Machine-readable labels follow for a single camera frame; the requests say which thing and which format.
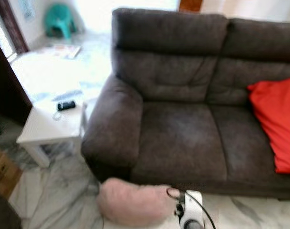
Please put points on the brown cardboard box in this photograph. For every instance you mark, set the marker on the brown cardboard box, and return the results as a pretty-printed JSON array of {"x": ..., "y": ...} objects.
[{"x": 4, "y": 174}]

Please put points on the brown wooden post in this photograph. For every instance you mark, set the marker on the brown wooden post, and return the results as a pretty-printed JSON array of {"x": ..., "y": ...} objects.
[{"x": 191, "y": 5}]

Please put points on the teal plastic stool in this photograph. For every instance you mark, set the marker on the teal plastic stool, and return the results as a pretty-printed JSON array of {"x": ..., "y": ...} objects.
[{"x": 60, "y": 20}]

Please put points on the brown wooden door frame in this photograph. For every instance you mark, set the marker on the brown wooden door frame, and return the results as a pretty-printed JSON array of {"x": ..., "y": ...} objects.
[{"x": 15, "y": 26}]

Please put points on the dark brown fabric armchair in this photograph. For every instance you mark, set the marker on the dark brown fabric armchair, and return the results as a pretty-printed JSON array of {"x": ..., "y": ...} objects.
[{"x": 4, "y": 214}]

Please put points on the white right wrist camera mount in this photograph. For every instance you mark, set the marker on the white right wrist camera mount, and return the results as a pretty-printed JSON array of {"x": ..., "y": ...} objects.
[{"x": 193, "y": 206}]

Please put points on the printed floor mat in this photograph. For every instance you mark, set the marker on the printed floor mat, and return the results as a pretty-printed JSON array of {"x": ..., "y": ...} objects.
[{"x": 65, "y": 51}]

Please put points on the pink fluffy pillow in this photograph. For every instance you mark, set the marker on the pink fluffy pillow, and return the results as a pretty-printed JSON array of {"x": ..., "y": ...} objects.
[{"x": 135, "y": 204}]

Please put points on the small black device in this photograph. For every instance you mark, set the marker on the small black device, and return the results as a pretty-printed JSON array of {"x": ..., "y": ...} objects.
[{"x": 66, "y": 105}]

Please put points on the blue wall poster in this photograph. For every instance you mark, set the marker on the blue wall poster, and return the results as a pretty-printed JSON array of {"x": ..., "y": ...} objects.
[{"x": 28, "y": 8}]

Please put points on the red pillow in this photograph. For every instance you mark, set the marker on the red pillow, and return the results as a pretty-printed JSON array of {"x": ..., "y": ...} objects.
[{"x": 276, "y": 119}]

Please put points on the dark wooden door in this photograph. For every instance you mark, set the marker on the dark wooden door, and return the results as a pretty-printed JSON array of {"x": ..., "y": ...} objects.
[{"x": 9, "y": 90}]

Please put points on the white side table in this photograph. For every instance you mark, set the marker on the white side table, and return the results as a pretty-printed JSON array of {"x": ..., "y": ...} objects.
[{"x": 47, "y": 129}]

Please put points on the dark brown fabric sofa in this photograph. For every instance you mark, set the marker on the dark brown fabric sofa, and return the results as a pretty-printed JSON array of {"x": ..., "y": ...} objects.
[{"x": 178, "y": 143}]

